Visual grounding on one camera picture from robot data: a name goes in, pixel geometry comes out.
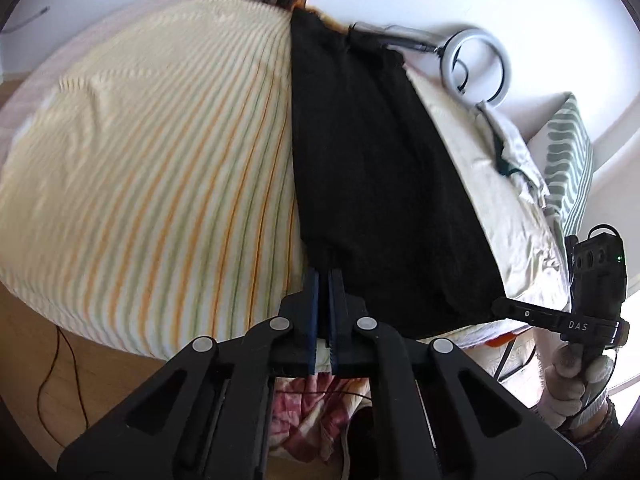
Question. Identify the green wavy striped pillow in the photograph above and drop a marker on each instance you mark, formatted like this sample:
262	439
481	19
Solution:
570	155

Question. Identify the red plaid cloth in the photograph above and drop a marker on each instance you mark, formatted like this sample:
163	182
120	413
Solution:
305	420

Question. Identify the crumpled white cloth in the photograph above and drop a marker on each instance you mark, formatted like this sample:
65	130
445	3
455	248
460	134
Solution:
520	145

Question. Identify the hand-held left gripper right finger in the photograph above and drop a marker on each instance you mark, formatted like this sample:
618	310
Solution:
333	310

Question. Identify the black cloth garment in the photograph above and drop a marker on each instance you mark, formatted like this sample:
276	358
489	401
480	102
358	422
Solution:
375	185

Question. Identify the striped yellow bed blanket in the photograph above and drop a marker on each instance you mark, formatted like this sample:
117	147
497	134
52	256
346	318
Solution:
150	170

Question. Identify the orange cloth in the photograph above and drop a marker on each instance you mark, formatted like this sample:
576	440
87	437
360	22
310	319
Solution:
505	340

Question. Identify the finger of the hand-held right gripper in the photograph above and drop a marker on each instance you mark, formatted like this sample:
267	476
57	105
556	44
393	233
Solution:
525	313

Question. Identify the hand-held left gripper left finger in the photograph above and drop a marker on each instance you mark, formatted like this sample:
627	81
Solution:
313	310

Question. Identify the beige bed sheet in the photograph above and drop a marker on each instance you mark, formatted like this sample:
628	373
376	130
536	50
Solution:
505	220

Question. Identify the person's right forearm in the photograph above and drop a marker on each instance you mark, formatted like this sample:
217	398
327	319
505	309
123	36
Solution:
597	427

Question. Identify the person's right hand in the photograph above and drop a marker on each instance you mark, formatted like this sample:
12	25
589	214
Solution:
565	395

